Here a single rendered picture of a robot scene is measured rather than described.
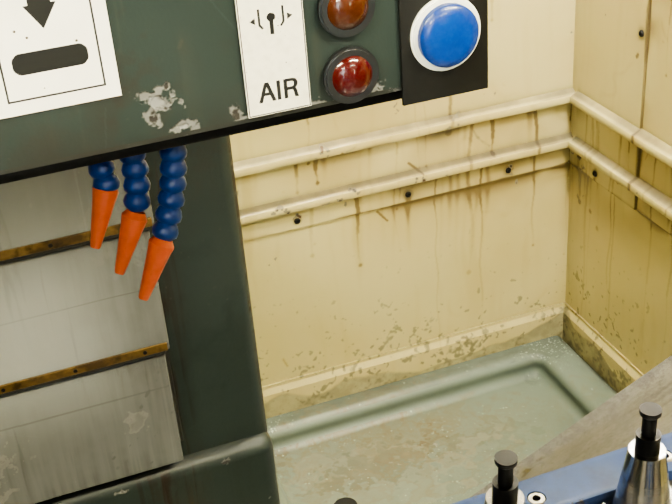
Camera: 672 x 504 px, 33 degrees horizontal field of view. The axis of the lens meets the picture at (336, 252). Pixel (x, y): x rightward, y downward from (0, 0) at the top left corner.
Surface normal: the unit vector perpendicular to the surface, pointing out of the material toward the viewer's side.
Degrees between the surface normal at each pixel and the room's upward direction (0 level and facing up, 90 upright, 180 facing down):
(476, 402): 0
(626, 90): 90
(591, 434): 25
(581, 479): 0
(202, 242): 90
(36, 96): 90
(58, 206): 90
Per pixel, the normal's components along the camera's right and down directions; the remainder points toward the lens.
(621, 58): -0.93, 0.23
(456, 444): -0.07, -0.87
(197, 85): 0.35, 0.45
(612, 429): -0.44, -0.69
